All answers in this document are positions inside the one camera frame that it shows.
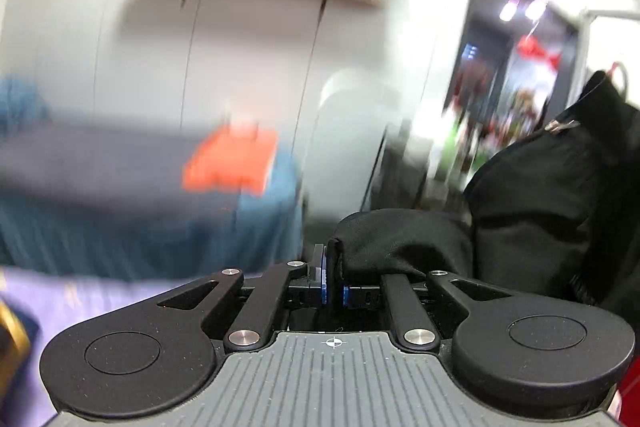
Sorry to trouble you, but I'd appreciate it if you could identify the black jacket with white lettering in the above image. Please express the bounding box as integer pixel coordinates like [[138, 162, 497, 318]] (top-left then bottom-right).
[[333, 72, 639, 324]]

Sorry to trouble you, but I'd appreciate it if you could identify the teal bed skirt cover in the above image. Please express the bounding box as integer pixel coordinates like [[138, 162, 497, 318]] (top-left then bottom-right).
[[1, 152, 303, 282]]

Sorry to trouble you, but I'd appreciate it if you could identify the orange cloth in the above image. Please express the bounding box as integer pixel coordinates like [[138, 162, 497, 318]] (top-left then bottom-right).
[[182, 124, 279, 196]]

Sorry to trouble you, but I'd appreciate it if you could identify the grey blanket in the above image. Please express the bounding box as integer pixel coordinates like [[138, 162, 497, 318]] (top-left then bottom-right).
[[1, 122, 238, 219]]

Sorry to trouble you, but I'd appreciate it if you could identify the lavender flower-print bed sheet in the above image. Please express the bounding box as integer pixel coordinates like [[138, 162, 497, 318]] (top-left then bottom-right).
[[1, 267, 184, 426]]

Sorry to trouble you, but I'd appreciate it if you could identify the mustard yellow folded garment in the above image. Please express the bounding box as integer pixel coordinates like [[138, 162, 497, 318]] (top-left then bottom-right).
[[0, 303, 32, 395]]

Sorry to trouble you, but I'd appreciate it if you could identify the light blue duvet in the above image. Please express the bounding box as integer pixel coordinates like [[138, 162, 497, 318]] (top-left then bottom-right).
[[0, 78, 50, 139]]

